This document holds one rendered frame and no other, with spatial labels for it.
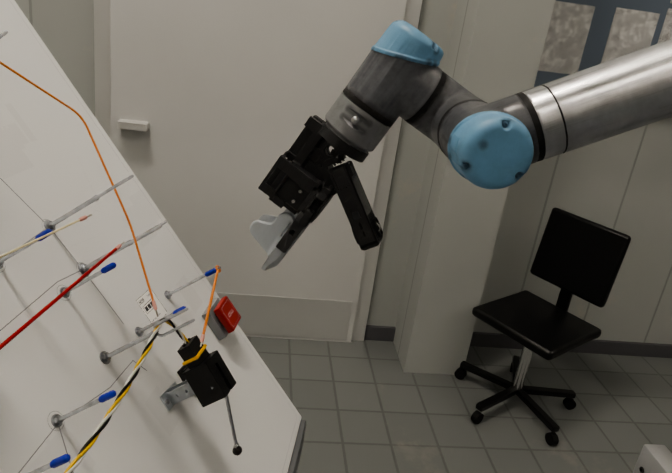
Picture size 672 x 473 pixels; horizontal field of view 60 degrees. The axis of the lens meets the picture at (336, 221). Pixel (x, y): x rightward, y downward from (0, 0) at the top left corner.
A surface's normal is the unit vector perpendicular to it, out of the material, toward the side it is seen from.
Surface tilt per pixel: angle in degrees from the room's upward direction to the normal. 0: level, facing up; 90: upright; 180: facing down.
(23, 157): 52
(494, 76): 90
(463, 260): 90
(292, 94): 90
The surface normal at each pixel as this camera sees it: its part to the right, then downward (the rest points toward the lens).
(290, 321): 0.10, 0.36
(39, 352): 0.86, -0.44
